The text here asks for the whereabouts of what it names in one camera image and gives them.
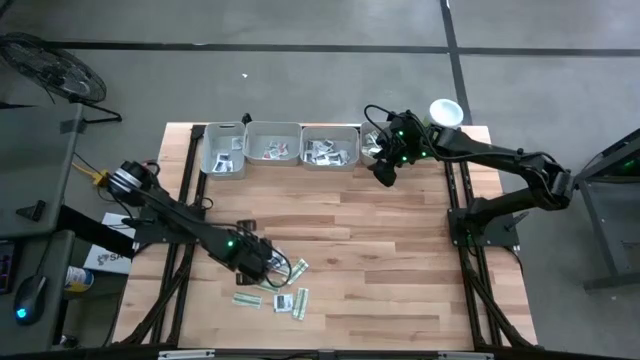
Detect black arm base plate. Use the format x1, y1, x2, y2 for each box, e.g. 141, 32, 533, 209
447, 205, 521, 249
133, 205, 207, 246

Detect green wipes canister white lid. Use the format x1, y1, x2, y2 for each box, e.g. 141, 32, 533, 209
428, 98, 465, 129

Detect black front frame rail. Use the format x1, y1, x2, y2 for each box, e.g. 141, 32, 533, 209
0, 344, 640, 360

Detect white plastic bin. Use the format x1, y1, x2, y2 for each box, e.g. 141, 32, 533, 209
302, 124, 362, 172
199, 121, 248, 180
246, 121, 304, 166
359, 121, 389, 167

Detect dark keypad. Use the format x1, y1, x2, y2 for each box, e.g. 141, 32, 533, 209
0, 239, 15, 296

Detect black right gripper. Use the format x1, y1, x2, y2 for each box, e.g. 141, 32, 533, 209
372, 111, 437, 189

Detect grey desk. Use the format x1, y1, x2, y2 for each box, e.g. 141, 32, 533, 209
0, 102, 85, 354

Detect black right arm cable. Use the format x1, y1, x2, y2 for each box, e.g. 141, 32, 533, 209
363, 103, 406, 132

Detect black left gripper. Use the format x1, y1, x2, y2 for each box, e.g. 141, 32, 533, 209
218, 218, 280, 287

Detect white printed cardboard box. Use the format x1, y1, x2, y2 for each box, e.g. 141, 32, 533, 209
82, 212, 139, 276

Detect black floor fan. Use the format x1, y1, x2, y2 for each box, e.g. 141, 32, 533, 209
0, 32, 124, 125

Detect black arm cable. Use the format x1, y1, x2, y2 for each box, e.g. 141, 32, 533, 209
257, 244, 294, 290
363, 103, 406, 132

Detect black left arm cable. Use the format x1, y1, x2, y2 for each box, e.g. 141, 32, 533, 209
257, 244, 294, 290

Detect yellow extension cable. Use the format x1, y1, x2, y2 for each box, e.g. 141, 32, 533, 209
72, 160, 110, 187

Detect black aluminium frame struts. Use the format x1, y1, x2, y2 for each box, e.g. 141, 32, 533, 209
442, 127, 539, 349
114, 124, 207, 346

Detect small black desk device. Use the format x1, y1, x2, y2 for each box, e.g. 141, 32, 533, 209
15, 199, 49, 224

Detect black computer with green light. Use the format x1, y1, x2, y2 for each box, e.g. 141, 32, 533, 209
607, 149, 640, 176

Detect white and yellow can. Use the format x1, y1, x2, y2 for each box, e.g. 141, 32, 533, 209
64, 265, 95, 293

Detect black computer mouse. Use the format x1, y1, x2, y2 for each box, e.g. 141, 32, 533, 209
13, 273, 49, 326

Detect grey metal cart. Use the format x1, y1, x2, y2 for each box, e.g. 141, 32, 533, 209
572, 127, 640, 291

